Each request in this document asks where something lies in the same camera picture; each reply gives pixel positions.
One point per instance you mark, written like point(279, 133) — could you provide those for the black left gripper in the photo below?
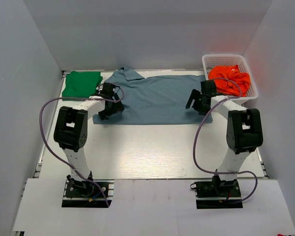
point(117, 107)

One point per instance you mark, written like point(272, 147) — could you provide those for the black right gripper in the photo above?
point(195, 95)

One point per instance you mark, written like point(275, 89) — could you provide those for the blue-grey t-shirt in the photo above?
point(156, 100)

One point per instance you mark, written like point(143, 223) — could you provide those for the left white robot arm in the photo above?
point(71, 130)

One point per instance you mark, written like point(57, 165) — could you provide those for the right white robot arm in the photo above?
point(243, 135)

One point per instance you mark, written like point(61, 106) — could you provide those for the crumpled orange t-shirt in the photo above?
point(229, 80)

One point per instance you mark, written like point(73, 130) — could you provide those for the white plastic basket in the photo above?
point(212, 60)

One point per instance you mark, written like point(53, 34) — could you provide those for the folded green t-shirt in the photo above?
point(81, 84)

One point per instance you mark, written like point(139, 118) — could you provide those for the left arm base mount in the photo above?
point(87, 195)

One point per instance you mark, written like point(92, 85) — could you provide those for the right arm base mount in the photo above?
point(207, 197)

